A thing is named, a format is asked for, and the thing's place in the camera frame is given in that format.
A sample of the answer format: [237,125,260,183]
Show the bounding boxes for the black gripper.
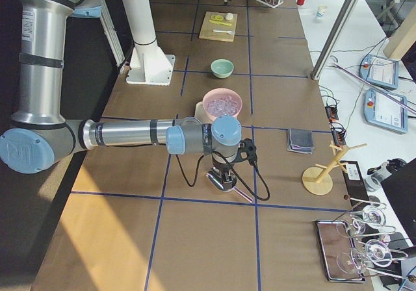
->
[210,157,237,187]

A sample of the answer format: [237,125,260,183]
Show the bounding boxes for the white plastic spoon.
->
[213,29,235,35]

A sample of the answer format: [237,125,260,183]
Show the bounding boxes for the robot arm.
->
[1,0,243,191]

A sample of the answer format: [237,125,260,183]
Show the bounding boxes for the steel ice scoop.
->
[206,168,254,203]

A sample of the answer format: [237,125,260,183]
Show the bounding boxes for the clear ice cubes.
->
[206,95,240,117]

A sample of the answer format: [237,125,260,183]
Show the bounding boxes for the pink bowl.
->
[202,88,242,121]

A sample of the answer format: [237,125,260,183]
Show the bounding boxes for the mint green bowl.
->
[210,58,234,79]

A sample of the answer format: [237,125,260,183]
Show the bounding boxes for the beige plastic tray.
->
[194,101,211,123]

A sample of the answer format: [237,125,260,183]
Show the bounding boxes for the folded grey cloth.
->
[287,129,315,155]

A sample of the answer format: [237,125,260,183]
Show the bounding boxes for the wooden mug tree stand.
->
[302,141,367,196]

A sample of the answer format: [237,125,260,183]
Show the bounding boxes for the black glass rack tray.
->
[315,220,366,284]

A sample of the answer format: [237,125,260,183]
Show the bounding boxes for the bamboo cutting board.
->
[199,11,238,42]

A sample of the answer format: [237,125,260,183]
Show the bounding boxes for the yellow plastic knife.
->
[209,19,232,27]

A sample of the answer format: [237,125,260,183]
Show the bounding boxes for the white steamed bun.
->
[225,13,234,21]

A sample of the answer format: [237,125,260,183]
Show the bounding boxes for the near teach pendant tablet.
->
[363,89,408,134]

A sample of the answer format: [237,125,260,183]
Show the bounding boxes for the teach pendant tablet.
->
[359,55,399,90]
[363,89,408,134]

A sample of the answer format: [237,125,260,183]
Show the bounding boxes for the paper cup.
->
[315,5,328,22]

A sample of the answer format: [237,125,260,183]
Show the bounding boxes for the far teach pendant tablet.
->
[359,55,399,90]

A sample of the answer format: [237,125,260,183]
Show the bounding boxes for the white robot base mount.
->
[122,0,176,86]

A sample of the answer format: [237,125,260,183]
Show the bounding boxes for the aluminium frame post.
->
[310,0,359,81]

